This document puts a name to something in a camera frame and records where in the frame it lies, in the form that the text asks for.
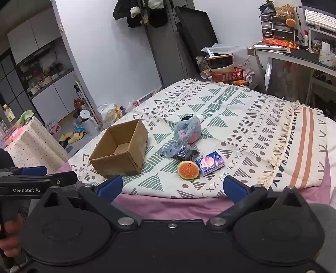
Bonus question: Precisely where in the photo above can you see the green grey patterned blanket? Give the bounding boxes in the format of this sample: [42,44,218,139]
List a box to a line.
[69,79,305,199]

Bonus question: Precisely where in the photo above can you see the orange burger squishy toy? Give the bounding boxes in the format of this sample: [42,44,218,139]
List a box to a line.
[177,161,198,180]

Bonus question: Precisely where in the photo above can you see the white round stool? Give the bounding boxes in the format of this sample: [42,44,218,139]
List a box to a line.
[79,110,99,130]

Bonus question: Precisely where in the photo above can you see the white desk shelf riser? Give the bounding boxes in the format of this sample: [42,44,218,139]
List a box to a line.
[307,26,336,53]

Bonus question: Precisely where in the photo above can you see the black glitter cloth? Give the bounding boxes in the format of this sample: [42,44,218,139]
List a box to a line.
[175,148,202,162]

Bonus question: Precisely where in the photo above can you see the red patterned pouch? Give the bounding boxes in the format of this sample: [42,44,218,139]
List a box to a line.
[262,37,300,49]

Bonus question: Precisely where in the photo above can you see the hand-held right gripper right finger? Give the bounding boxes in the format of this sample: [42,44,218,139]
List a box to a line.
[206,175,313,232]

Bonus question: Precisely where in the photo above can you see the wicker basket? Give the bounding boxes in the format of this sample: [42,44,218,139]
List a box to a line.
[274,6,296,18]

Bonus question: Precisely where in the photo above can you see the grey kitchen cabinet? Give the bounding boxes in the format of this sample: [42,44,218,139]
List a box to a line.
[7,8,87,124]

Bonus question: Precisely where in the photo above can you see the grey glitter pouch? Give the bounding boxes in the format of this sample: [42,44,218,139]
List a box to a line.
[159,143,188,159]

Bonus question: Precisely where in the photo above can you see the orange striped blanket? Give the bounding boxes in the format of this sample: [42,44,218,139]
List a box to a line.
[259,106,328,192]

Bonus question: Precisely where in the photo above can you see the yellow white plastic bag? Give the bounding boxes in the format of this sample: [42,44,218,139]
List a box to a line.
[97,104,124,126]

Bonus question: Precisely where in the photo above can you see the white desk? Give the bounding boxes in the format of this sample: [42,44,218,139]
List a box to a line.
[247,43,336,111]

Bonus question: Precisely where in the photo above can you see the large cooking pot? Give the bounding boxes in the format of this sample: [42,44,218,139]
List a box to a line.
[205,54,235,74]

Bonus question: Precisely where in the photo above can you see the blue tissue pack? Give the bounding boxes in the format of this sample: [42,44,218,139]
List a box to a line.
[195,151,226,176]

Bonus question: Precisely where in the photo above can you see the white tissue box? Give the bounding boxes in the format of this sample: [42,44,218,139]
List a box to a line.
[319,51,336,66]

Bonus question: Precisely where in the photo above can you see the white keyboard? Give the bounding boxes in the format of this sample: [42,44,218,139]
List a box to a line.
[302,8,336,27]

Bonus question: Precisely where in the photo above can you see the green packet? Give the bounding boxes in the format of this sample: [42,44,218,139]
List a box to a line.
[17,110,36,122]

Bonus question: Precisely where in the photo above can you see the dark grey door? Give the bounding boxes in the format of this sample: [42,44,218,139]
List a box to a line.
[144,21,196,88]

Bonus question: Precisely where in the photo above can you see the dark drawer organizer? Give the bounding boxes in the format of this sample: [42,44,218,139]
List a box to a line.
[260,14,296,42]

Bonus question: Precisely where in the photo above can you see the red white packet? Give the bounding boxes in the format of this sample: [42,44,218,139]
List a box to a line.
[46,121,61,134]

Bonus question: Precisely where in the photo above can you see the person's left hand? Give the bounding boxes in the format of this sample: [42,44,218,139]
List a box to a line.
[0,213,23,257]

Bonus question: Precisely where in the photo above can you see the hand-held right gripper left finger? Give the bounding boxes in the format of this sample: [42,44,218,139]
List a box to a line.
[39,175,139,232]

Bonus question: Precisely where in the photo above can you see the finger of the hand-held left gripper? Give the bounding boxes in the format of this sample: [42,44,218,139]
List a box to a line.
[5,166,48,177]
[49,171,78,186]

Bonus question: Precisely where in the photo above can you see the polka dot side table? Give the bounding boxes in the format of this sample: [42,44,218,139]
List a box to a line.
[4,115,70,174]

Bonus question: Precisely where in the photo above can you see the hanging dark clothes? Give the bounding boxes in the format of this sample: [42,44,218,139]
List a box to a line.
[113,0,168,29]

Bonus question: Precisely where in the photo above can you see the orange plastic basket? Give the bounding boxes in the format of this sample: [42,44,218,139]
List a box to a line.
[210,67,246,83]

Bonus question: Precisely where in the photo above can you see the brown cardboard box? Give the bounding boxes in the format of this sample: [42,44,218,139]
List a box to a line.
[89,119,150,179]

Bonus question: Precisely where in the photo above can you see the grey pink plush toy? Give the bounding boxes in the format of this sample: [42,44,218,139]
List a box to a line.
[174,116,202,144]

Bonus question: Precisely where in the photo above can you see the black flat panel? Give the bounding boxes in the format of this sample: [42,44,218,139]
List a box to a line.
[174,6,218,76]

